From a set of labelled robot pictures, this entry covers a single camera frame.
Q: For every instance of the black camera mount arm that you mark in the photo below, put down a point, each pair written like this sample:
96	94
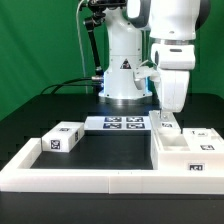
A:
98	7

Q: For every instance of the white cabinet top block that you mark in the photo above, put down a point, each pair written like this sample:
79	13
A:
63	137

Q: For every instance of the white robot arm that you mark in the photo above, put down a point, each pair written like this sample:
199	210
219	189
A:
135	42

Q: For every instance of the white workspace border frame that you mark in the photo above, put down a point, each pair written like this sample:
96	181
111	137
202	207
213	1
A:
19	176

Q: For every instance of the white cabinet door panel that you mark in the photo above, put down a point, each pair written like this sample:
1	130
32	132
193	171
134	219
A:
170	127

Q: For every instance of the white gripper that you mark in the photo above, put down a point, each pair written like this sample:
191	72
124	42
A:
171	87

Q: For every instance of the white marker base plate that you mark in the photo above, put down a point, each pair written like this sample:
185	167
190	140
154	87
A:
117	124

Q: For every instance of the white cabinet body box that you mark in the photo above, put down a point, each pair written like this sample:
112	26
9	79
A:
172	153

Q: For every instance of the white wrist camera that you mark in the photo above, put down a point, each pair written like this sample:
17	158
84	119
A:
140	74

